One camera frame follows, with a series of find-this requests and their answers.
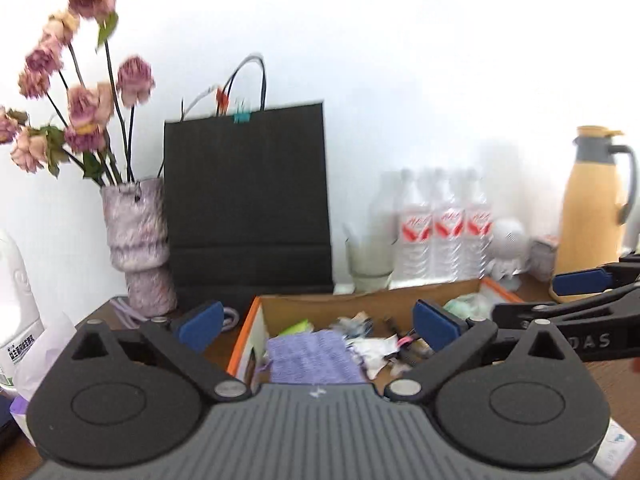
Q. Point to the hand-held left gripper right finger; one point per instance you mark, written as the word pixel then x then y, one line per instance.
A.
pixel 436 325

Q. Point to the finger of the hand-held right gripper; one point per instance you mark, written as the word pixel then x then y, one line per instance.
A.
pixel 515 312
pixel 582 282

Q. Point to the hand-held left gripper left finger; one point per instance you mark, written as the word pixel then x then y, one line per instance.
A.
pixel 202 325

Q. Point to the white tissue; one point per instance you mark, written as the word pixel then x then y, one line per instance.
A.
pixel 372 355

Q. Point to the printed wrapper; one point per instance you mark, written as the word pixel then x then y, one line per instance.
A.
pixel 355 325

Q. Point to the green tissue pack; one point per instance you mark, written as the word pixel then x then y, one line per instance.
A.
pixel 296 328

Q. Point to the red cardboard box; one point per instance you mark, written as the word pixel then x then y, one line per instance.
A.
pixel 300 310

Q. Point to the purple cloth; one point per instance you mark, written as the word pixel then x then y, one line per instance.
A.
pixel 315 355

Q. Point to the small printed tin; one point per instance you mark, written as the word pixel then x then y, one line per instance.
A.
pixel 544 257

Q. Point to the yellow thermos jug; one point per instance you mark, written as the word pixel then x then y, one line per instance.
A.
pixel 585 220

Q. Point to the white round speaker figure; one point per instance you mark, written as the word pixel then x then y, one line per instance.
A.
pixel 509 247

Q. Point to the clear water bottle red label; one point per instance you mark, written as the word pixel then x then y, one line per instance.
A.
pixel 477 232
pixel 447 235
pixel 414 235

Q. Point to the glass cup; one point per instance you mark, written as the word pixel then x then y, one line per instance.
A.
pixel 370 260

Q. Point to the white plastic packet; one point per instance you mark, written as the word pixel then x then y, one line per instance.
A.
pixel 616 442

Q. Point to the mottled purple vase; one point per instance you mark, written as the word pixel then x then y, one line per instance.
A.
pixel 137 240

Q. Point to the black paper bag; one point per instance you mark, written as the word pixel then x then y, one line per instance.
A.
pixel 250 195

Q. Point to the purple tissue pack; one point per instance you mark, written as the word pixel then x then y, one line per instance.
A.
pixel 45 355

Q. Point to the white plastic bottle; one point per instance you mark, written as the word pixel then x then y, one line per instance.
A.
pixel 15 310

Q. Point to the teal binder clip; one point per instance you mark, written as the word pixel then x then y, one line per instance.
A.
pixel 241 112

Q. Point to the red binder clip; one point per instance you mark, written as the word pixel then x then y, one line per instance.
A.
pixel 222 99

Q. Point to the dried pink flowers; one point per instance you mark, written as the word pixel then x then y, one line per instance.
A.
pixel 85 110

